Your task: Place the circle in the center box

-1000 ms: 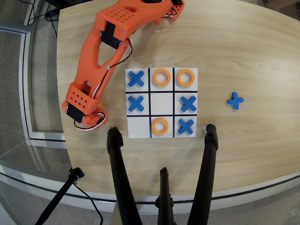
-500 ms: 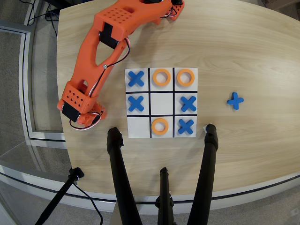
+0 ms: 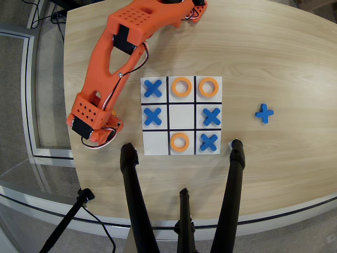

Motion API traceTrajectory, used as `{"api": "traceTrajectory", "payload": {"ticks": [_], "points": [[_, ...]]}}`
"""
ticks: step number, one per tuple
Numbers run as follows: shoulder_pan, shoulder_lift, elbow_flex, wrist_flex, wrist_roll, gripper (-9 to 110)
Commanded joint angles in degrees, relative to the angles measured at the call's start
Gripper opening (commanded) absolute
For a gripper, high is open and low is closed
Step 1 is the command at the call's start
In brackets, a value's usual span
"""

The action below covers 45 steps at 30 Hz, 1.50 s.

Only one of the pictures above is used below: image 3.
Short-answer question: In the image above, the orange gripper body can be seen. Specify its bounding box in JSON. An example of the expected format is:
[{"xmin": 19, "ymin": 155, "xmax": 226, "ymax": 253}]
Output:
[{"xmin": 65, "ymin": 93, "xmax": 118, "ymax": 142}]

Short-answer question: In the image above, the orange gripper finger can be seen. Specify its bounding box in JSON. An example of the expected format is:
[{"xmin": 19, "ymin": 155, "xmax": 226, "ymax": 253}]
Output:
[
  {"xmin": 89, "ymin": 128, "xmax": 118, "ymax": 148},
  {"xmin": 106, "ymin": 115, "xmax": 124, "ymax": 133}
]

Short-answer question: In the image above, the blue foam cross piece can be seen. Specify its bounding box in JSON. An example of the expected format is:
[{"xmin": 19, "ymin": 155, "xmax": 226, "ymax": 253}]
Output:
[
  {"xmin": 199, "ymin": 133, "xmax": 219, "ymax": 152},
  {"xmin": 144, "ymin": 80, "xmax": 163, "ymax": 98},
  {"xmin": 254, "ymin": 103, "xmax": 274, "ymax": 124},
  {"xmin": 202, "ymin": 107, "xmax": 222, "ymax": 127},
  {"xmin": 143, "ymin": 107, "xmax": 163, "ymax": 127}
]

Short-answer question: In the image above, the white tic-tac-toe board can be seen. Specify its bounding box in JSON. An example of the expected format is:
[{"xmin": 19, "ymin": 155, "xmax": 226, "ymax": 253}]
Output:
[{"xmin": 140, "ymin": 76, "xmax": 223, "ymax": 155}]

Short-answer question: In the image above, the thin black stand pole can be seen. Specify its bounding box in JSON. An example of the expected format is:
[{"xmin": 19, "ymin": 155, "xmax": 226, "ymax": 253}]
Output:
[{"xmin": 38, "ymin": 188, "xmax": 95, "ymax": 253}]

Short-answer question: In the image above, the short black tripod leg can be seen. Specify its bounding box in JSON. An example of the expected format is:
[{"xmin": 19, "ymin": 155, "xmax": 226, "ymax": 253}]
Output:
[{"xmin": 173, "ymin": 187, "xmax": 197, "ymax": 253}]

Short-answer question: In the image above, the grey metal floor frame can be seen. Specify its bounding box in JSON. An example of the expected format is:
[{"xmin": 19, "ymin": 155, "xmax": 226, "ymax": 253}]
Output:
[{"xmin": 0, "ymin": 28, "xmax": 75, "ymax": 160}]

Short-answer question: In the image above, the black cable on floor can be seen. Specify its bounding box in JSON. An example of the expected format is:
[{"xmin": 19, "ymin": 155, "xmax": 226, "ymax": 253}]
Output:
[
  {"xmin": 81, "ymin": 204, "xmax": 116, "ymax": 253},
  {"xmin": 26, "ymin": 0, "xmax": 66, "ymax": 44}
]

